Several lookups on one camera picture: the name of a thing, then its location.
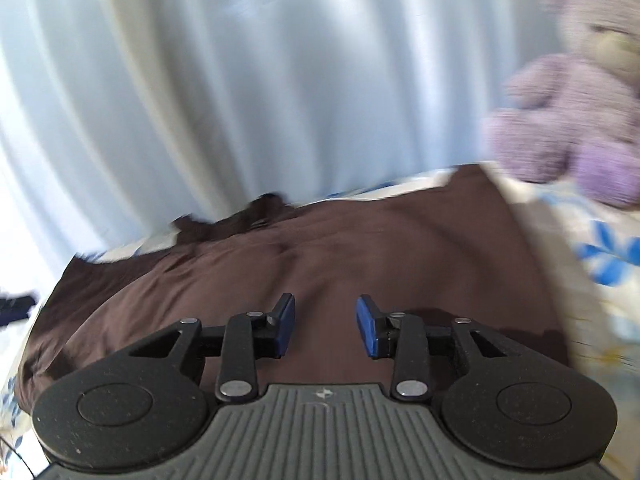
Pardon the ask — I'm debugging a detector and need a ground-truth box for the floral bedsheet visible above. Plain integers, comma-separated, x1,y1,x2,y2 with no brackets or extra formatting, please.
0,165,640,480

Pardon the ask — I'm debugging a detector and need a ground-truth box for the brown jacket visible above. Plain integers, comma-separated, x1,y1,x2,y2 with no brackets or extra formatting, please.
17,165,571,411

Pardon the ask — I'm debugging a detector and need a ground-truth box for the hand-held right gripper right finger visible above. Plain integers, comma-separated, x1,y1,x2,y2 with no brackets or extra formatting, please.
355,295,521,403

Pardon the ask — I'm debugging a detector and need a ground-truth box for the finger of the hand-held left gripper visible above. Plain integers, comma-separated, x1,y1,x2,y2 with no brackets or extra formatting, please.
0,291,40,328

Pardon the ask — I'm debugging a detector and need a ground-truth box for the white curtain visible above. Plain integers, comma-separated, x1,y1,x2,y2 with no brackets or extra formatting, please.
0,0,571,301

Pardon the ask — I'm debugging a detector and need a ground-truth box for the purple teddy bear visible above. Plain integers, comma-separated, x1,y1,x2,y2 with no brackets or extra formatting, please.
482,0,640,208

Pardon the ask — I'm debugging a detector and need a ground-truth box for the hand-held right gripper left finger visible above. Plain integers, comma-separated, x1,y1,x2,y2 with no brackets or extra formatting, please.
129,292,297,403

